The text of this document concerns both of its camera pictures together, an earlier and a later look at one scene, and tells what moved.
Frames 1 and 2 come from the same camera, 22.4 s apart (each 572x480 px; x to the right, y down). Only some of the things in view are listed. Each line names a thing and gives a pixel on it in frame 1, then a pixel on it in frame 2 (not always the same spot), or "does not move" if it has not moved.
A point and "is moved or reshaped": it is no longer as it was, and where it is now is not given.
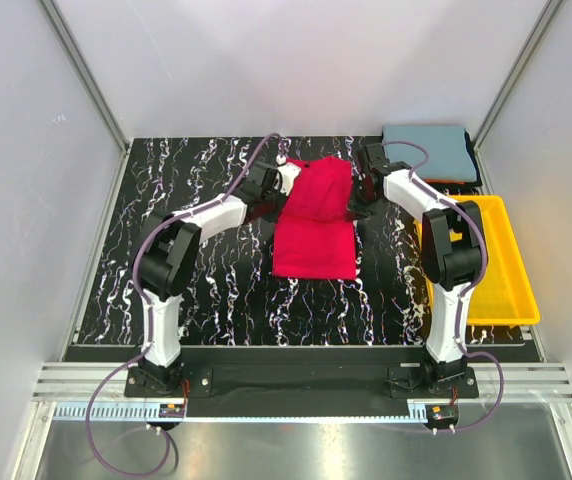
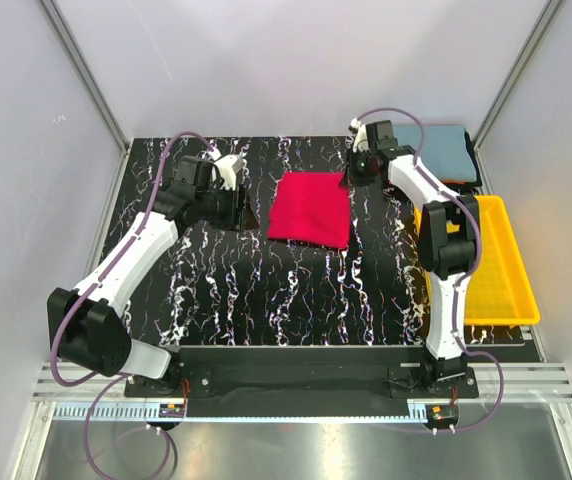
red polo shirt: (313, 237) is moved or reshaped
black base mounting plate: (302, 375) does not move
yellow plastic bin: (504, 295) does not move
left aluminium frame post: (95, 93) does not move
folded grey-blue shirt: (447, 146) does not move
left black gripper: (270, 201) -> (239, 208)
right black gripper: (361, 198) -> (353, 168)
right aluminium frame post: (514, 81) does not move
